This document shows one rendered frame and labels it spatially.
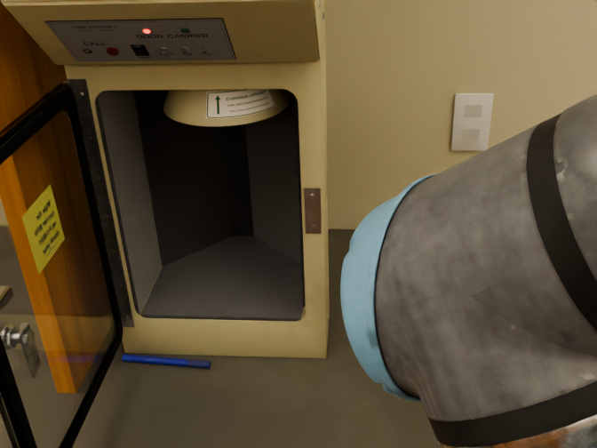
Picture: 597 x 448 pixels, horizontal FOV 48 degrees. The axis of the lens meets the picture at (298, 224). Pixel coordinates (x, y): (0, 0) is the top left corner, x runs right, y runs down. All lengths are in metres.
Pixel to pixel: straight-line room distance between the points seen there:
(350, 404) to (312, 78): 0.46
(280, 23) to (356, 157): 0.65
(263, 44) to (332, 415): 0.51
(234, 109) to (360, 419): 0.45
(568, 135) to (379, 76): 0.99
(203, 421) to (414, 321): 0.67
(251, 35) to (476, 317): 0.50
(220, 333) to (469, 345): 0.75
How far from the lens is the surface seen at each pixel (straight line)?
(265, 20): 0.72
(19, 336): 0.74
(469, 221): 0.31
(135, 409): 1.01
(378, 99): 1.29
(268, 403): 0.99
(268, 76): 0.83
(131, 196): 1.00
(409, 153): 1.34
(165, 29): 0.76
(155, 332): 1.07
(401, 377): 0.37
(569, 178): 0.29
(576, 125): 0.30
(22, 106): 0.91
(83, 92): 0.90
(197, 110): 0.89
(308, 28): 0.74
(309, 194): 0.89
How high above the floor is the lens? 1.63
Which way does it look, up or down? 30 degrees down
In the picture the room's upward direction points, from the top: 2 degrees counter-clockwise
